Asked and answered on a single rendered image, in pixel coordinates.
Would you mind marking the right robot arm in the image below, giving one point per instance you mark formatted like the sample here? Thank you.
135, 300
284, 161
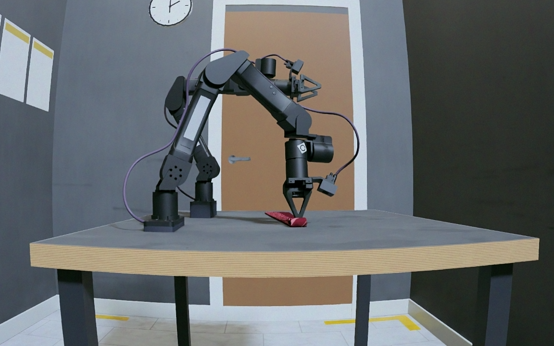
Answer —
291, 117

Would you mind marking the red striped necktie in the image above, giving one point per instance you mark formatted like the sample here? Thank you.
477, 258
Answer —
288, 219

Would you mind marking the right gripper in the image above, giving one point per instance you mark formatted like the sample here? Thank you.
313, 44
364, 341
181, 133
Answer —
299, 185

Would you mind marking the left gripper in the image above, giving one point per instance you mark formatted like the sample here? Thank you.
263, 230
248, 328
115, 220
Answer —
294, 88

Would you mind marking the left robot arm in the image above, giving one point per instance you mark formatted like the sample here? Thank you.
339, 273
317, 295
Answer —
206, 163

